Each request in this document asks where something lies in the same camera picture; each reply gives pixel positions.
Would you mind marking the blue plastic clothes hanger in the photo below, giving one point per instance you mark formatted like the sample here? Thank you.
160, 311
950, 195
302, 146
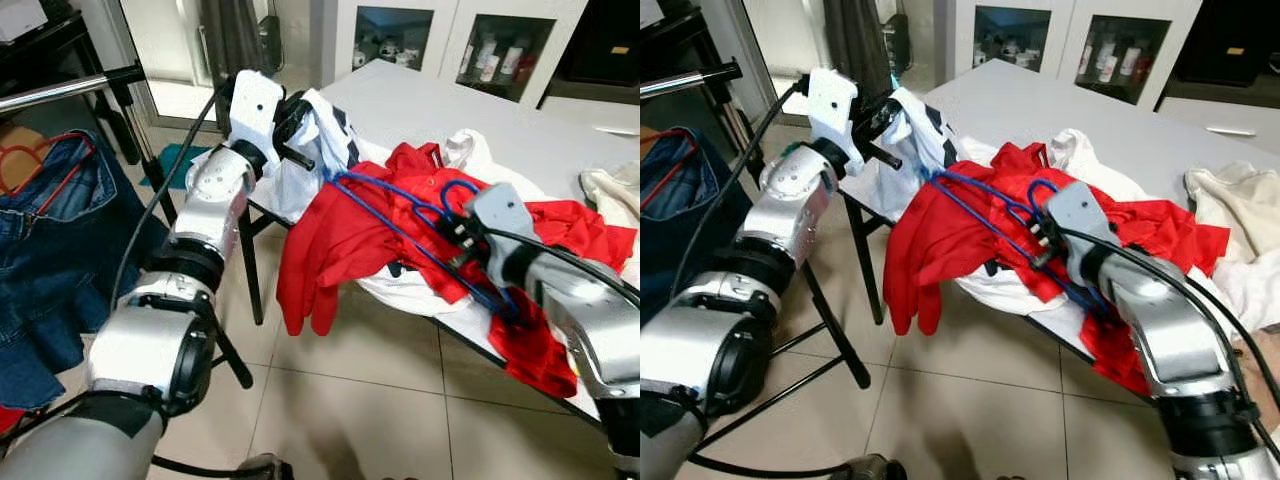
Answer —
462, 183
1043, 182

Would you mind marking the red striped polo shirt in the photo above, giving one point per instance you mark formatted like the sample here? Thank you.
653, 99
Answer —
1180, 232
585, 235

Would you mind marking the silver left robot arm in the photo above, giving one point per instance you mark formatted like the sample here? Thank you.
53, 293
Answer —
790, 195
210, 195

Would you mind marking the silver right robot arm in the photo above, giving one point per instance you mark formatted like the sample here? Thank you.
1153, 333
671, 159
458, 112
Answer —
1165, 325
580, 310

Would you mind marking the black device with light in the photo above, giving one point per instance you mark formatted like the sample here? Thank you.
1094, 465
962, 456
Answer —
268, 42
897, 42

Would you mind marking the dark grey curtain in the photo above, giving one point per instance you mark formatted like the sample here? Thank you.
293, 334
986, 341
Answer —
858, 40
235, 35

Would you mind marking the teal floor mat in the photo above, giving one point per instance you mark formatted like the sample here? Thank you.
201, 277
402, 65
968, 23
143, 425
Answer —
793, 150
168, 165

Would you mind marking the white polo shirt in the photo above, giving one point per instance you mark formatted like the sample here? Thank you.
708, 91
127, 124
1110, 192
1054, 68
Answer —
472, 150
1077, 150

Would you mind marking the white printed mug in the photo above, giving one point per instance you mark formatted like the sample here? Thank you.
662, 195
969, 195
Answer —
985, 52
1027, 56
365, 52
1006, 46
388, 46
408, 56

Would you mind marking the black table leg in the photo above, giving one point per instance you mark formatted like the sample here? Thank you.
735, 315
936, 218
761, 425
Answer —
250, 270
870, 270

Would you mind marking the cream garment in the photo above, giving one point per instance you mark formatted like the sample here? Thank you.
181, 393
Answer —
1235, 200
612, 195

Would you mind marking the black clothes rack stand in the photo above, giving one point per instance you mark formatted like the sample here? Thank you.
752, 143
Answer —
725, 105
130, 110

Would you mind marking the white bottle red label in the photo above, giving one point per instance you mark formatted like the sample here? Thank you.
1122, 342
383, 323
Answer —
1088, 58
490, 62
468, 58
512, 60
1130, 60
1108, 62

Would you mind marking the white glass door cabinet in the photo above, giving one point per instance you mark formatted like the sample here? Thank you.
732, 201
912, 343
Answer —
450, 20
1065, 25

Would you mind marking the dark TV stand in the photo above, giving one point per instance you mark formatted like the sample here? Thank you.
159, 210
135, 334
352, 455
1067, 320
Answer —
1220, 95
600, 90

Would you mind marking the white button shirt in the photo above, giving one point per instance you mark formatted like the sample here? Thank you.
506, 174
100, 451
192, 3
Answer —
1250, 290

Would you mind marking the blue denim garment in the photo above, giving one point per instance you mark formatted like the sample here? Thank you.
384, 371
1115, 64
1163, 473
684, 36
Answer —
60, 270
680, 250

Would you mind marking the black audio speaker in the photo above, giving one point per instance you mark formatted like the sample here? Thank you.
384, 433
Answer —
610, 40
1232, 40

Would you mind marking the brown cardboard box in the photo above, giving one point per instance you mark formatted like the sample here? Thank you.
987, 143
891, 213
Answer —
15, 135

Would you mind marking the white cardboard box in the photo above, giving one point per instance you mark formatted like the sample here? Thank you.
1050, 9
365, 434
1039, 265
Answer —
20, 18

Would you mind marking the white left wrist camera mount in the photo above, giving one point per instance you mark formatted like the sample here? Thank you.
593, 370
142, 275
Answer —
832, 105
255, 105

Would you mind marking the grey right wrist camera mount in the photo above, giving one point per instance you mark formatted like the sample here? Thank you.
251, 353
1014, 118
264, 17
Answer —
1077, 207
497, 207

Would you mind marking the chrome clothes rail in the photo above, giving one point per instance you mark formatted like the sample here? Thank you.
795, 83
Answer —
60, 90
690, 82

